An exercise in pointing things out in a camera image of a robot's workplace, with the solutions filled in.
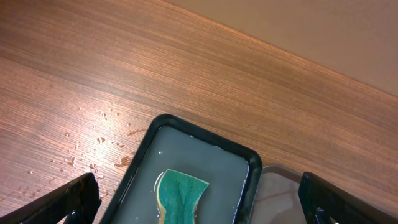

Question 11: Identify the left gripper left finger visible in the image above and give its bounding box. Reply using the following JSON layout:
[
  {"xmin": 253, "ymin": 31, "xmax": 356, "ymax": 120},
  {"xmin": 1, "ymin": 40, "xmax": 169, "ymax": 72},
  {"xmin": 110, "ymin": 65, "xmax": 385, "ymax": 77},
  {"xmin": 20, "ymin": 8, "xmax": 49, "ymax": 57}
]
[{"xmin": 1, "ymin": 172, "xmax": 101, "ymax": 224}]

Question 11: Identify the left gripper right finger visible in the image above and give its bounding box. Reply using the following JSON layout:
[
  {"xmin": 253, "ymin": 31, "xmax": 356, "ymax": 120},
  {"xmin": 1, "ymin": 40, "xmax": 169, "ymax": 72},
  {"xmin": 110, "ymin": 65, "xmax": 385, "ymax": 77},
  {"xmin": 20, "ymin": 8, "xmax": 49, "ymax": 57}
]
[{"xmin": 298, "ymin": 172, "xmax": 397, "ymax": 224}]

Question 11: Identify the green yellow sponge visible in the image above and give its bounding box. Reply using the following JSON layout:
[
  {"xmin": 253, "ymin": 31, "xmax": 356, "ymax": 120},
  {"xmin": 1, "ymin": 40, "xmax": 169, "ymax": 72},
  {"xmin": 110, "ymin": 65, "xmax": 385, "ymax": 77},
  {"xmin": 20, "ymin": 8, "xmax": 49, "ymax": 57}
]
[{"xmin": 155, "ymin": 169, "xmax": 209, "ymax": 224}]

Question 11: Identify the large dark plate tray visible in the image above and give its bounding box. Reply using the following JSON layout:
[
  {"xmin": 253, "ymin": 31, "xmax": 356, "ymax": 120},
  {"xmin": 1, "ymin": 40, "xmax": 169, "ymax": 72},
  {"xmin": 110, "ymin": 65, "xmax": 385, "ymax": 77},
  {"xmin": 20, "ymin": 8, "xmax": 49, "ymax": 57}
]
[{"xmin": 250, "ymin": 164, "xmax": 306, "ymax": 224}]

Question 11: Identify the small dark sponge tray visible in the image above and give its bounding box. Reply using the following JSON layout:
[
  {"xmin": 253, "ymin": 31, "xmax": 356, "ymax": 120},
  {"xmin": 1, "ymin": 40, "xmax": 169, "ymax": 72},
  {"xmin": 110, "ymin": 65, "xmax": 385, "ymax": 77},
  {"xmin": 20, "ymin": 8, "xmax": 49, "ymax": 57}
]
[{"xmin": 101, "ymin": 114, "xmax": 262, "ymax": 224}]

